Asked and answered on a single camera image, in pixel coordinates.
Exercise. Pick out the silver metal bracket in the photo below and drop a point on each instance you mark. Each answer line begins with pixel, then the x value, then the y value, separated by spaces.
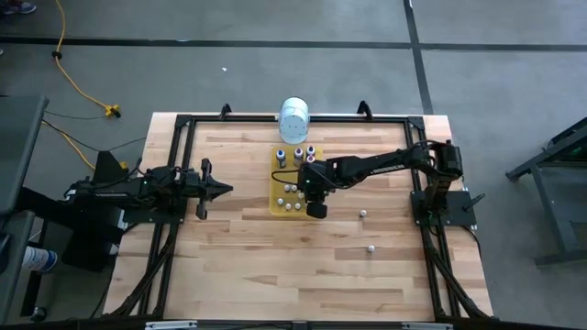
pixel 426 326
pixel 170 325

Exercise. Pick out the large black-capped food colouring bottle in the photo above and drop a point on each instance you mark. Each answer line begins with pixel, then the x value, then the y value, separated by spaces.
pixel 311 150

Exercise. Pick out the grey metal table frame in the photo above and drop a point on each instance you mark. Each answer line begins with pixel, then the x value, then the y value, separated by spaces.
pixel 557 206

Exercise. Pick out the black caster wheel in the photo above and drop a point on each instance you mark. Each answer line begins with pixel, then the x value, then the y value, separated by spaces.
pixel 39 314

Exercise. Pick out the yellow translucent plastic tray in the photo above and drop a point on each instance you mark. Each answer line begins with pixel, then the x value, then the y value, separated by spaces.
pixel 277 181

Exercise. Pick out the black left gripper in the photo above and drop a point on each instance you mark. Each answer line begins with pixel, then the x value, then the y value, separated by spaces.
pixel 192 188

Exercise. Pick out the large purple-capped food colouring bottle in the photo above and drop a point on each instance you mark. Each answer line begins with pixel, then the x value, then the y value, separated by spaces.
pixel 298 156

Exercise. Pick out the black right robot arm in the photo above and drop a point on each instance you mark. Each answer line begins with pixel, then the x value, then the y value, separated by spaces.
pixel 380 165

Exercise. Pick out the grey metal cabinet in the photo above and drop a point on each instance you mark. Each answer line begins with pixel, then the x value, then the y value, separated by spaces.
pixel 18 137

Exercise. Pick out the large blue-capped food colouring bottle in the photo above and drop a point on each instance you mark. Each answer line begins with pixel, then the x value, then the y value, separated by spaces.
pixel 280 158

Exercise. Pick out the white wipes canister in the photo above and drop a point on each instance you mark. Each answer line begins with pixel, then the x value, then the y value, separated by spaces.
pixel 39 259

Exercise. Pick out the black equipment box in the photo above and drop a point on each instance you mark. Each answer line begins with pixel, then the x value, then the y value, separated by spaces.
pixel 87 243

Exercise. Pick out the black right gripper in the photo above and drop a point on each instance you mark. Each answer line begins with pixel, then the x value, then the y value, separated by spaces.
pixel 316 183

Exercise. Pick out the white perforated metal can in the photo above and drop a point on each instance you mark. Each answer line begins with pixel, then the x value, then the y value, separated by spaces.
pixel 293 124

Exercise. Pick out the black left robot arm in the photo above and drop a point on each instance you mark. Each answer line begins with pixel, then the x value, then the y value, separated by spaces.
pixel 119 192

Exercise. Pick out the person's shoe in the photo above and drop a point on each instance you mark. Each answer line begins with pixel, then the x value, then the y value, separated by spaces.
pixel 20 7

